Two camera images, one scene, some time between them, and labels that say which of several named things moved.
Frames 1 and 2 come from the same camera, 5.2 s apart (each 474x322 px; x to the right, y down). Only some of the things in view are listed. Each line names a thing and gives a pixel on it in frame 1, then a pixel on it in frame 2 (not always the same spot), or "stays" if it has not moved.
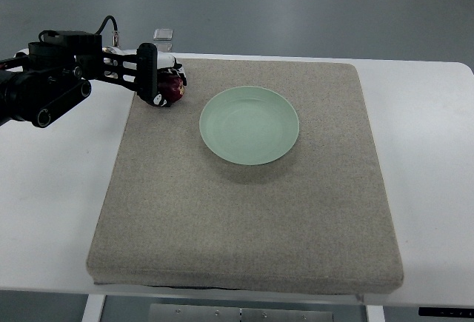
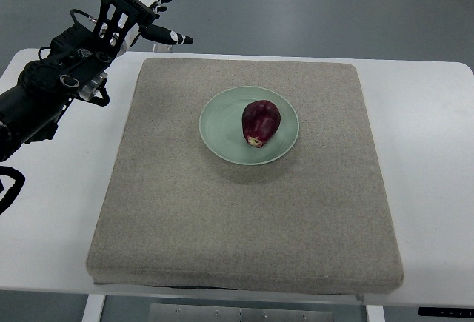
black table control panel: x=444 y=312 stays
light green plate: x=249 y=125 stays
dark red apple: x=172 y=87 -> x=260 y=119
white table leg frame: x=92 y=310 stays
